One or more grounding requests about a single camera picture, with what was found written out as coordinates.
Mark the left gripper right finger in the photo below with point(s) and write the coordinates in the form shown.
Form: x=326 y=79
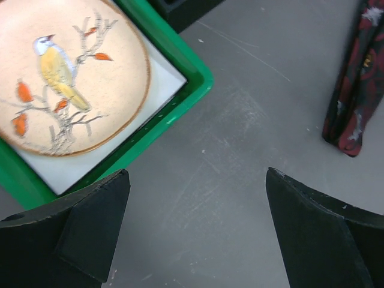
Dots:
x=324 y=242

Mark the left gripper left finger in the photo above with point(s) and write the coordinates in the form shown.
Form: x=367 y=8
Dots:
x=69 y=242

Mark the dark red patterned tie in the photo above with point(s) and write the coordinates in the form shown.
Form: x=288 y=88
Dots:
x=359 y=87

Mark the green plastic tray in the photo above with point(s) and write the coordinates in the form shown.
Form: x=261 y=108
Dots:
x=86 y=86

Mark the bird pattern plate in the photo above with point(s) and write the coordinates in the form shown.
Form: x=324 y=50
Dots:
x=66 y=75

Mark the black glass-lid display box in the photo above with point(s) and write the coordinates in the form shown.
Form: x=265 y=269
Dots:
x=180 y=14

